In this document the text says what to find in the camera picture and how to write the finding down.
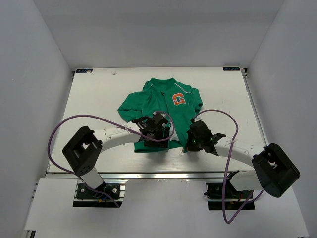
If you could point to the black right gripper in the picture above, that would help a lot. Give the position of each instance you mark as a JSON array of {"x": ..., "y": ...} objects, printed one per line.
[{"x": 189, "y": 147}]

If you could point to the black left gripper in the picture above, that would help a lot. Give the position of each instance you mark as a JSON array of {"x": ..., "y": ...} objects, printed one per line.
[{"x": 162, "y": 144}]

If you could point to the green jacket with white lining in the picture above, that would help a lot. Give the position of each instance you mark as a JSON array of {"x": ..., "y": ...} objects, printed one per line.
[{"x": 182, "y": 102}]

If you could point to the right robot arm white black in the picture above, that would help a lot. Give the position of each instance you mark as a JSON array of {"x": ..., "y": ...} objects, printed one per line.
[{"x": 273, "y": 171}]

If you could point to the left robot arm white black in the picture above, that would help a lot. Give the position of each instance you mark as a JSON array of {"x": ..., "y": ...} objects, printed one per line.
[{"x": 84, "y": 148}]

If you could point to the blue label sticker right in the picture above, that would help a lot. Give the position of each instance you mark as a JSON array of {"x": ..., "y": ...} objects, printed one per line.
[{"x": 231, "y": 68}]

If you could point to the blue label sticker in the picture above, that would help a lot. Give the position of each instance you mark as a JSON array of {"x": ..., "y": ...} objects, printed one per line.
[
  {"x": 84, "y": 71},
  {"x": 231, "y": 68}
]

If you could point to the blue label sticker left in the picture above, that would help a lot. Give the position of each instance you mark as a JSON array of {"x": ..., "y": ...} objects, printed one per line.
[{"x": 84, "y": 71}]

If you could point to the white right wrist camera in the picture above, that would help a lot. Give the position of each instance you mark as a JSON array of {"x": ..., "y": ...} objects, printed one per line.
[{"x": 193, "y": 120}]

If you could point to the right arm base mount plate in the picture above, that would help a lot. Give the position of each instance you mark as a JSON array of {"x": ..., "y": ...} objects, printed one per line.
[{"x": 233, "y": 199}]

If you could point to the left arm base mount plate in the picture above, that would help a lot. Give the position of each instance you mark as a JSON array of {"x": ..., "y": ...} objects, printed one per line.
[{"x": 110, "y": 196}]

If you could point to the aluminium table front rail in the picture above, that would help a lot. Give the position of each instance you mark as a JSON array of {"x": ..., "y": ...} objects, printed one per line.
[{"x": 171, "y": 175}]

